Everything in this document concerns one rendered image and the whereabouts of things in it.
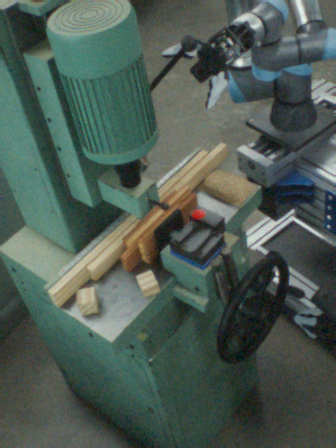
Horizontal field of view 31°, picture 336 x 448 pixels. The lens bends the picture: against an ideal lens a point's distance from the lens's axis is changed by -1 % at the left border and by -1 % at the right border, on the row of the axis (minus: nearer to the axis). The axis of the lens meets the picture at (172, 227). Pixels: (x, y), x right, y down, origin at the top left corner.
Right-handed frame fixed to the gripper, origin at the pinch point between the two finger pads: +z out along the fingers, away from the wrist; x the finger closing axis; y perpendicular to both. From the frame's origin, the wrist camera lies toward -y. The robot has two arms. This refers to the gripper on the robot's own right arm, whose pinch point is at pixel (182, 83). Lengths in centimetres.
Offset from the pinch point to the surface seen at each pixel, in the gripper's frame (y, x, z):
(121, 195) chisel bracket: -25.3, 9.9, 15.8
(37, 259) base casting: -62, 9, 30
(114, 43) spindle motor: 11.2, -12.9, 14.8
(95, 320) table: -30, 28, 40
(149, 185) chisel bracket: -20.7, 12.4, 10.8
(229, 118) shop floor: -162, 20, -137
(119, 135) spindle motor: -4.7, -0.1, 17.6
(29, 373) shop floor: -142, 41, 39
